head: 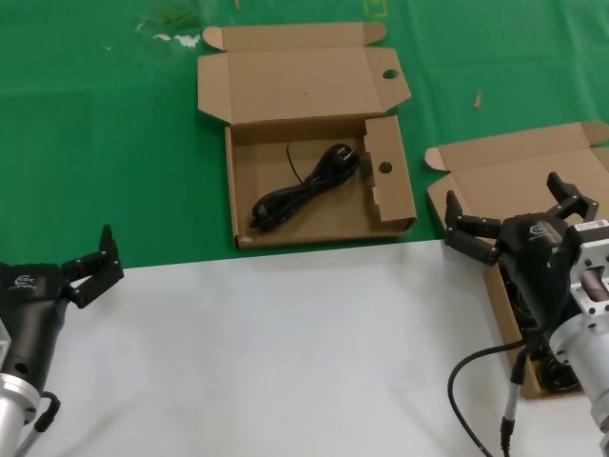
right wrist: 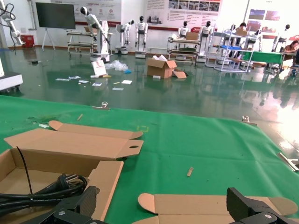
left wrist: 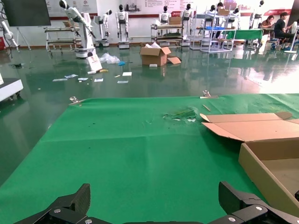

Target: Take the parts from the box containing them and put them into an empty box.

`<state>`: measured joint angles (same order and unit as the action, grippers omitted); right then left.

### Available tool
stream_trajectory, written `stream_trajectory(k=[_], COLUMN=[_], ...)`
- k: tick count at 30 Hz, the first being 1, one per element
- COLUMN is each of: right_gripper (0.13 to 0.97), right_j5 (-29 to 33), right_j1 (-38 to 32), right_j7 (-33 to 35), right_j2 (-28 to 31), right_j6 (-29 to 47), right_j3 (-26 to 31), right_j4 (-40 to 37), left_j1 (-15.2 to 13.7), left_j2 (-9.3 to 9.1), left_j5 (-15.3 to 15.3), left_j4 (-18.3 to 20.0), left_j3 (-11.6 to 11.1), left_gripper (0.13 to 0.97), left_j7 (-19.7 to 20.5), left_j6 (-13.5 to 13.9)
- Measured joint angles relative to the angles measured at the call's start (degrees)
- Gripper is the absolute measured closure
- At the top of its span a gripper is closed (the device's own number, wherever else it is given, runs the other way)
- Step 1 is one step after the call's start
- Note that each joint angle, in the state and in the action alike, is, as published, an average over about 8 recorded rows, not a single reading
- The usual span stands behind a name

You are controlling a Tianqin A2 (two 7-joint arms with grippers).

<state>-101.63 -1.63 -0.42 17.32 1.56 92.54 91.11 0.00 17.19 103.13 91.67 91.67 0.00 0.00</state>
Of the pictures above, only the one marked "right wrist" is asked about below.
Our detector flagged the red box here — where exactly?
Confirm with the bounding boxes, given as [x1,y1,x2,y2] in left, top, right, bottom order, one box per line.
[21,35,36,49]

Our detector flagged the green table cloth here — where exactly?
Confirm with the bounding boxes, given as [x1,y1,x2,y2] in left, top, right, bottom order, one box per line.
[0,94,299,224]

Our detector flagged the white shelf cart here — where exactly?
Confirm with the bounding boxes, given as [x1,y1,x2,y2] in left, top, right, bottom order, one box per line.
[167,36,201,65]
[66,30,99,57]

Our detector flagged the brown cardboard mailer box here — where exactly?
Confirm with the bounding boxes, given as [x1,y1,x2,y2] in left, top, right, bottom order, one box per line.
[0,120,144,222]
[132,193,298,224]

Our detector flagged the open cardboard shipping box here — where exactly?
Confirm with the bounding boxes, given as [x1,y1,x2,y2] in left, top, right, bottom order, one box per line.
[146,55,189,79]

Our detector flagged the white wall poster board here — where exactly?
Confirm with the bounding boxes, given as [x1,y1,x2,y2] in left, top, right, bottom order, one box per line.
[146,0,222,28]

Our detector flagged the green covered table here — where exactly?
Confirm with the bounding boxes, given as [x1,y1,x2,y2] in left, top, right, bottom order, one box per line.
[242,51,284,69]

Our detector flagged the clear plastic bag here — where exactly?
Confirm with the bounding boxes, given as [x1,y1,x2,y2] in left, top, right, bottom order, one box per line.
[104,59,129,71]

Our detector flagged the white tube frame rack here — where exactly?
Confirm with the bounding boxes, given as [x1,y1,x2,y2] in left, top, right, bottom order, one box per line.
[205,30,254,73]

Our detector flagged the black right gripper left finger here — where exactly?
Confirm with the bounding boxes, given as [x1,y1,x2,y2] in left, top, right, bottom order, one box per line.
[21,185,103,224]

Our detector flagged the black display on stand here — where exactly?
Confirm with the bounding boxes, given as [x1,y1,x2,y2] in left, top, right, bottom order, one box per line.
[35,2,77,51]

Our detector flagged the white red booklet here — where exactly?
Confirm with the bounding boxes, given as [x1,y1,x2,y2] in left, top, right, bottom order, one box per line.
[91,60,108,77]

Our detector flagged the white banner red logos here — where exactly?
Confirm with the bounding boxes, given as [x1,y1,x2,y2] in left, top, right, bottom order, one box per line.
[74,0,122,24]

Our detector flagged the white machine base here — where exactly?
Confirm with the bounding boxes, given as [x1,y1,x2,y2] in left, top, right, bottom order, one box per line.
[0,55,23,93]

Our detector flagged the leaning white humanoid robot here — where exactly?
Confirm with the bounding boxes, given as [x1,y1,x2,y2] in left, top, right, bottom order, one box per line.
[80,6,114,63]

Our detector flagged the metal binder clip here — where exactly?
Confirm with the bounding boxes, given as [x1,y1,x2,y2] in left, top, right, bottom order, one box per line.
[277,153,299,172]
[242,115,257,126]
[92,101,110,111]

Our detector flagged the black power cable bundle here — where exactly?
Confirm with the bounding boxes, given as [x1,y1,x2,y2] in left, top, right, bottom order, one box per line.
[0,146,88,210]

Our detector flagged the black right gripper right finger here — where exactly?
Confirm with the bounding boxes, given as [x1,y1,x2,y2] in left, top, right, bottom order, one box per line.
[226,187,299,224]

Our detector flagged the seated person brown top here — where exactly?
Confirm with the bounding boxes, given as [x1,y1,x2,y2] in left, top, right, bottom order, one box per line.
[284,40,299,53]

